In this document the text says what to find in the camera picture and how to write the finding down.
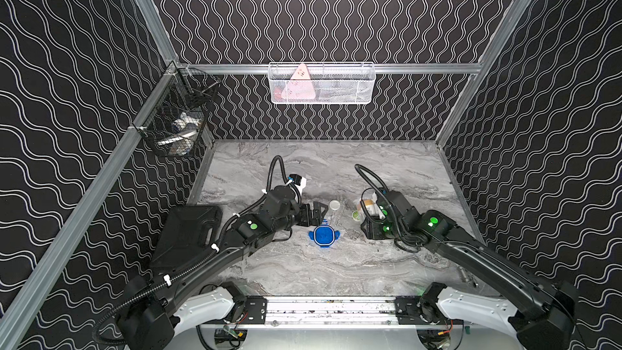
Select white tube with orange cap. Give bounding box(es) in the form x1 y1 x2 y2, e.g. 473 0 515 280
358 193 380 214

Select small green capped jar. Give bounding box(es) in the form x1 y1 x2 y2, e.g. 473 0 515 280
352 211 363 222

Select items in black basket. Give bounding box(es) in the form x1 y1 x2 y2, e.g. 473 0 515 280
156 112 202 156

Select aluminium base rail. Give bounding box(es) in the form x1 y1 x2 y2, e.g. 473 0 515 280
207 296 452 331

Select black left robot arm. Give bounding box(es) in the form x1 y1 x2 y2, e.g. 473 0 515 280
92 186 329 349

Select blue container lid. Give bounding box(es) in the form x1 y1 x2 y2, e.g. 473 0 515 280
309 225 340 248

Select white wire mesh basket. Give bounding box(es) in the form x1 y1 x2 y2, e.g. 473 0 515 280
267 62 377 105

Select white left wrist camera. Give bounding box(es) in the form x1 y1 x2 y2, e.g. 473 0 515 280
287 173 307 196

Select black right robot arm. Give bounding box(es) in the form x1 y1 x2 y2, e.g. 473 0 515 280
358 191 578 349

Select pink triangular item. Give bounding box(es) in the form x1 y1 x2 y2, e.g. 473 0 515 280
280 63 317 101

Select black wire mesh basket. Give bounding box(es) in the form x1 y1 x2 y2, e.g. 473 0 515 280
138 67 223 158

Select black case on table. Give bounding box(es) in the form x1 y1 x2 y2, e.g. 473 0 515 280
149 205 223 275

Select clear plastic toiletry container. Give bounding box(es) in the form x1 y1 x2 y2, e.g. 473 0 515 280
326 199 343 229

